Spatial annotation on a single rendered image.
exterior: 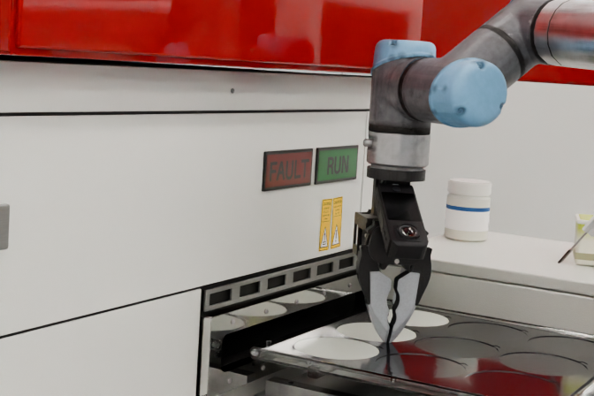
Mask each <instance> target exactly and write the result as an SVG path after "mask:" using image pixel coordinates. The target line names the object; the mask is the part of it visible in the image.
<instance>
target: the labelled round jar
mask: <svg viewBox="0 0 594 396"><path fill-rule="evenodd" d="M447 191H449V193H450V194H448V195H447V199H446V209H445V234H444V235H445V236H446V237H447V238H448V239H450V240H460V241H471V242H479V241H485V240H487V238H488V229H489V218H490V204H491V198H490V197H489V196H488V195H490V194H491V182H490V181H487V180H480V179H449V180H448V188H447Z"/></svg>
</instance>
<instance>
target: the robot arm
mask: <svg viewBox="0 0 594 396"><path fill-rule="evenodd" d="M539 64H541V65H556V66H564V67H572V68H579V69H587V70H594V0H511V1H510V3H509V4H508V5H506V6H505V7H504V8H503V9H502V10H500V11H499V12H498V13H496V14H495V15H494V16H493V17H491V18H490V19H489V20H488V21H486V22H485V23H484V24H483V25H481V26H480V27H479V28H478V29H477V30H476V31H474V32H473V33H472V34H471V35H469V36H468V37H467V38H466V39H464V40H463V41H462V42H461V43H459V44H458V45H457V46H456V47H454V48H453V49H452V50H451V51H449V52H448V53H447V54H446V55H444V56H443V57H441V58H436V47H435V45H434V44H433V43H432V42H420V41H408V40H381V41H379V42H378V43H377V45H376V47H375V52H374V60H373V67H372V68H371V70H370V74H371V76H372V79H371V91H370V105H369V138H368V139H364V140H363V146H364V147H368V148H367V162H368V163H369V164H371V165H368V166H367V177H368V178H372V179H373V192H372V204H371V209H369V210H368V211H367V212H355V213H354V239H353V253H354V254H356V255H357V258H358V259H357V261H356V275H357V278H358V281H359V284H360V286H361V289H362V292H363V294H364V297H365V304H366V307H367V310H368V312H369V317H370V320H371V322H372V324H373V327H374V329H375V331H376V332H377V334H378V336H379V337H380V339H381V340H383V341H384V342H385V343H386V342H389V343H391V342H393V341H394V340H395V339H396V338H397V337H398V335H399V334H400V333H401V332H402V330H403V329H404V327H405V326H406V324H407V322H408V320H409V319H410V317H411V316H412V314H413V312H414V310H415V307H416V306H417V305H418V303H419V301H420V299H421V298H422V296H423V293H424V291H425V289H426V287H427V285H428V284H429V281H430V274H431V259H430V255H431V252H432V248H430V247H428V243H429V241H428V237H427V235H428V234H429V233H428V232H427V231H426V230H425V228H424V224H423V219H422V215H421V212H420V209H419V206H418V202H417V200H416V196H415V190H414V188H413V186H410V182H421V181H425V173H426V170H424V168H425V167H427V166H428V165H429V154H430V126H431V123H435V124H441V125H446V126H450V127H456V128H465V127H480V126H486V125H488V124H490V123H491V122H492V121H494V120H495V119H496V118H497V117H498V116H499V114H500V113H501V110H502V108H503V105H504V104H505V103H506V97H507V89H508V88H510V87H511V86H512V85H513V84H514V83H515V82H516V81H517V80H518V79H520V77H522V76H523V75H524V74H525V73H526V72H528V71H529V70H530V69H531V68H532V67H534V66H535V65H539ZM357 225H358V233H357V245H356V232H357ZM389 264H392V265H402V268H401V271H400V274H399V275H398V276H396V277H395V279H394V284H393V288H394V292H393V299H392V302H393V306H392V320H391V322H390V324H389V323H388V315H389V312H390V309H389V307H388V304H387V296H388V294H389V292H390V291H391V286H392V281H391V279H390V278H388V277H387V276H386V275H385V274H384V273H382V272H381V271H379V268H380V269H381V270H385V269H386V267H387V266H388V265H389Z"/></svg>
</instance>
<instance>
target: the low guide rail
mask: <svg viewBox="0 0 594 396"><path fill-rule="evenodd" d="M265 396H359V395H354V394H351V393H346V392H339V391H335V390H332V389H327V388H323V387H319V386H315V385H308V384H303V383H300V382H296V381H292V380H288V379H284V378H280V377H272V378H269V379H267V380H266V384H265Z"/></svg>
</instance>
